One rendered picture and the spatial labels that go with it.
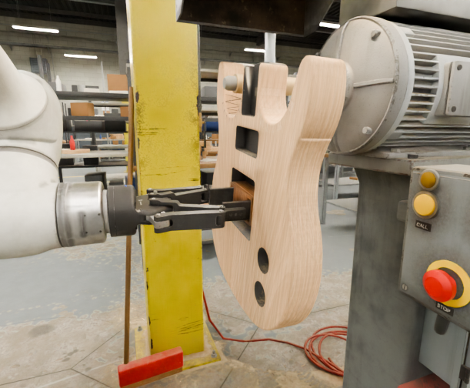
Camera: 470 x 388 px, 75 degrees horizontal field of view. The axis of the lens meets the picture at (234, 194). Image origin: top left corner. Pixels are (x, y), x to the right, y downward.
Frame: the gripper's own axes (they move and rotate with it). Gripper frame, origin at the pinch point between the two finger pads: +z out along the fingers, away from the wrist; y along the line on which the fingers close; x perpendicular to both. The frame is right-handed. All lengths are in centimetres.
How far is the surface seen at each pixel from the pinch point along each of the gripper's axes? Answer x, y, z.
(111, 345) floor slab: -118, -105, -30
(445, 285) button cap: -4.1, 23.6, 18.8
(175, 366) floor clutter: -109, -72, 0
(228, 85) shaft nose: 18.5, -6.5, -0.4
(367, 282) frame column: -26.3, -6.0, 38.5
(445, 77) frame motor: 21.7, 4.9, 34.6
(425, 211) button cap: 3.2, 17.4, 20.7
